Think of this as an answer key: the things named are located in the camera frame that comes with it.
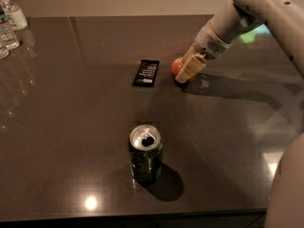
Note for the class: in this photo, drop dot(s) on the white sanitizer pump bottle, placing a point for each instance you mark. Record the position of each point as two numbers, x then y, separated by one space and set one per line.
16 17

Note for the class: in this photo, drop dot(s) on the red apple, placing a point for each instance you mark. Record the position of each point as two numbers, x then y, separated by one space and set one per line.
176 67

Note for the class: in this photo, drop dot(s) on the green soda can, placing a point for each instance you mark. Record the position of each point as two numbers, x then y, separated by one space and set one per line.
145 149

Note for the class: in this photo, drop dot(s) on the black candy bar wrapper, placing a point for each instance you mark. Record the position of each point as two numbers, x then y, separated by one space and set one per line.
146 73

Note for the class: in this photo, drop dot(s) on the clear plastic water bottle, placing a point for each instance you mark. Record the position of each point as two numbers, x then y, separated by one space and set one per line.
7 34

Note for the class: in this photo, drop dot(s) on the clear bottle at edge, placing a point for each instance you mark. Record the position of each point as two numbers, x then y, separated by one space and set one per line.
4 52

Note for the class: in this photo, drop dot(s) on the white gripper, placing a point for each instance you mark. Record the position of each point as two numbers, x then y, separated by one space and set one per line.
209 46

